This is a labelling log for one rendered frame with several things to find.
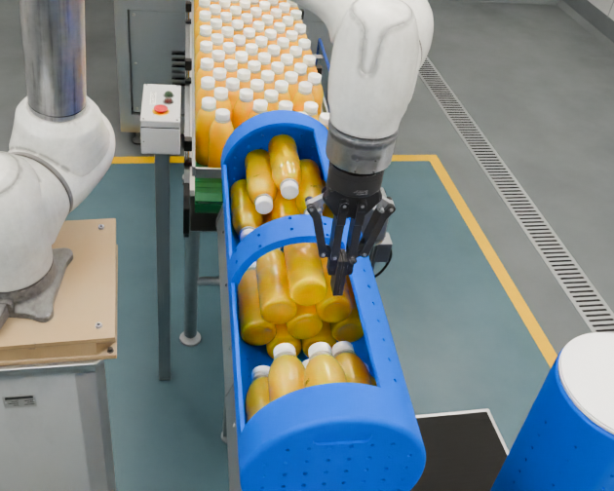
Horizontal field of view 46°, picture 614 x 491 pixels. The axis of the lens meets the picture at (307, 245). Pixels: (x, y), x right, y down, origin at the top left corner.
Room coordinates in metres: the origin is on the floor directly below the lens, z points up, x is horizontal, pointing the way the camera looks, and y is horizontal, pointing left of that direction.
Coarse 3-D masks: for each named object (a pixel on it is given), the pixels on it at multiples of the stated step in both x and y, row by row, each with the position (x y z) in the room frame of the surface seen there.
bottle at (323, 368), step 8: (320, 352) 0.81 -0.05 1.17; (328, 352) 0.81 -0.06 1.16; (312, 360) 0.78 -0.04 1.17; (320, 360) 0.78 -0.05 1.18; (328, 360) 0.78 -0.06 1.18; (336, 360) 0.79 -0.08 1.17; (312, 368) 0.76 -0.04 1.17; (320, 368) 0.76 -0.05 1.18; (328, 368) 0.76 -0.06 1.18; (336, 368) 0.77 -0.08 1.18; (304, 376) 0.76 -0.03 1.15; (312, 376) 0.75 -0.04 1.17; (320, 376) 0.75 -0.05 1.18; (328, 376) 0.75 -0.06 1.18; (336, 376) 0.75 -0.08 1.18; (344, 376) 0.76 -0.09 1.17; (304, 384) 0.75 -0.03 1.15; (312, 384) 0.74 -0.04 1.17; (320, 384) 0.73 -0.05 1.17
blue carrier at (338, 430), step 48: (240, 144) 1.45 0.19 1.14; (240, 240) 1.26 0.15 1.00; (288, 240) 1.01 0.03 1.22; (240, 336) 0.94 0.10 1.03; (384, 336) 0.84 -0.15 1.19; (240, 384) 0.76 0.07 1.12; (336, 384) 0.69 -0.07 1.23; (384, 384) 0.72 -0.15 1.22; (240, 432) 0.66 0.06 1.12; (288, 432) 0.61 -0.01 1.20; (336, 432) 0.62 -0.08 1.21; (384, 432) 0.64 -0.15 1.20; (240, 480) 0.60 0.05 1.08; (288, 480) 0.61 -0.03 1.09; (336, 480) 0.63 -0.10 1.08; (384, 480) 0.64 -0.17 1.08
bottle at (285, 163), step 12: (276, 144) 1.42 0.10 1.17; (288, 144) 1.42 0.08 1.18; (276, 156) 1.37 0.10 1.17; (288, 156) 1.37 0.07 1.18; (276, 168) 1.33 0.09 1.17; (288, 168) 1.32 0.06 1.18; (300, 168) 1.35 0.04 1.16; (276, 180) 1.31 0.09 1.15; (288, 180) 1.29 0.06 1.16; (300, 180) 1.32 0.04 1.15
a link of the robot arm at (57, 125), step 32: (32, 0) 1.06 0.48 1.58; (64, 0) 1.07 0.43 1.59; (32, 32) 1.06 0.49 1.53; (64, 32) 1.07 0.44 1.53; (32, 64) 1.07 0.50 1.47; (64, 64) 1.08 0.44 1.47; (32, 96) 1.08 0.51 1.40; (64, 96) 1.08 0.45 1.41; (32, 128) 1.07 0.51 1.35; (64, 128) 1.08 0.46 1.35; (96, 128) 1.12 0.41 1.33; (64, 160) 1.06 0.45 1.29; (96, 160) 1.12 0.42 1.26
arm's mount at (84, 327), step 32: (64, 224) 1.14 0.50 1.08; (96, 224) 1.15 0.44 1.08; (96, 256) 1.06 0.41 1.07; (64, 288) 0.97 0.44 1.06; (96, 288) 0.98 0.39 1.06; (32, 320) 0.88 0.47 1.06; (64, 320) 0.89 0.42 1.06; (96, 320) 0.90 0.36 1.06; (0, 352) 0.82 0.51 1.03; (32, 352) 0.83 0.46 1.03; (64, 352) 0.85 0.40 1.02; (96, 352) 0.86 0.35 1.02
